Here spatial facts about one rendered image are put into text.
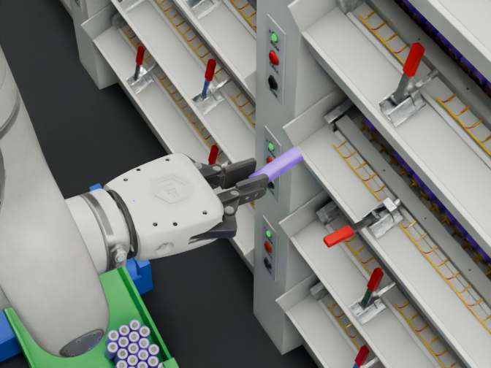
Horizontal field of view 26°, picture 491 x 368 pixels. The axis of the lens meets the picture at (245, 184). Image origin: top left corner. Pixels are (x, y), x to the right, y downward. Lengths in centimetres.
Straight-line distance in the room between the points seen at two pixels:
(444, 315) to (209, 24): 54
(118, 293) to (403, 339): 56
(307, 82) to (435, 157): 25
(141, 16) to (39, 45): 52
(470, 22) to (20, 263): 44
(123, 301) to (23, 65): 66
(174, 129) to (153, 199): 79
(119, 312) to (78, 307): 81
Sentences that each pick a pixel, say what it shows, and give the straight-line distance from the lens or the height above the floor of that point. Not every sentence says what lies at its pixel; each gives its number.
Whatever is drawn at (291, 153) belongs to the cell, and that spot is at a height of 66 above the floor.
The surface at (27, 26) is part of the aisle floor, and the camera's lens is 232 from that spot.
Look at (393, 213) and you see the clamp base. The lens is 125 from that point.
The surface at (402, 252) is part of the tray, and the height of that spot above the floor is 54.
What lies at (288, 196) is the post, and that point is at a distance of 143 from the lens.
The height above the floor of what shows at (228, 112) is 35.
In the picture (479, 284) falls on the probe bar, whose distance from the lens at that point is 120.
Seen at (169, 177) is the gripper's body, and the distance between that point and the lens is 112.
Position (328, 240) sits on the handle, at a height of 56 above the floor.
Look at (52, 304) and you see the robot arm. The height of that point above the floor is 76.
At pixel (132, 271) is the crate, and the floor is 0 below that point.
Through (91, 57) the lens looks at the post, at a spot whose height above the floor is 8.
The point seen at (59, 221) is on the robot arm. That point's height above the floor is 81.
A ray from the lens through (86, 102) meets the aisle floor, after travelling 215.
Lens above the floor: 156
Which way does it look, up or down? 52 degrees down
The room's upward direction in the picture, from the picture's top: straight up
